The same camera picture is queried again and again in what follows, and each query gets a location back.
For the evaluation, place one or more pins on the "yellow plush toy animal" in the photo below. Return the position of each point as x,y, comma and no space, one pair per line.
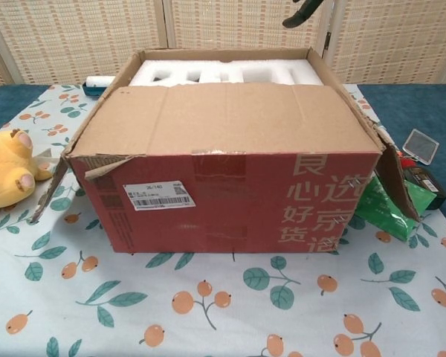
7,175

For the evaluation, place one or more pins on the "woven bamboo folding screen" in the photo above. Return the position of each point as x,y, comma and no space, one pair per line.
226,22

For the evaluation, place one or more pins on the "black red small box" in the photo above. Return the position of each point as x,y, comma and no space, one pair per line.
429,184

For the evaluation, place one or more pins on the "floral leaf fruit tablecloth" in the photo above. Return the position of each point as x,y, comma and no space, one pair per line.
208,305

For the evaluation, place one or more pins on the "red cardboard shipping box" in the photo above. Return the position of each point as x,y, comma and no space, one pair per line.
226,130

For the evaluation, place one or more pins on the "white foam packing insert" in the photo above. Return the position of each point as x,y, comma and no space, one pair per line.
238,67

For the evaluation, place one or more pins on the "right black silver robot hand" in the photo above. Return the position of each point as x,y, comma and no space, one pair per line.
303,13

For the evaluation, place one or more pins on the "clear plastic badge holder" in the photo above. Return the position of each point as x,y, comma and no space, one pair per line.
420,145

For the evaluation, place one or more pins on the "green foil packet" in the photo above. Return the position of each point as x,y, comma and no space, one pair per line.
383,212

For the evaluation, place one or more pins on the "teal white lint roller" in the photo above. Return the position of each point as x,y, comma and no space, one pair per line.
96,86

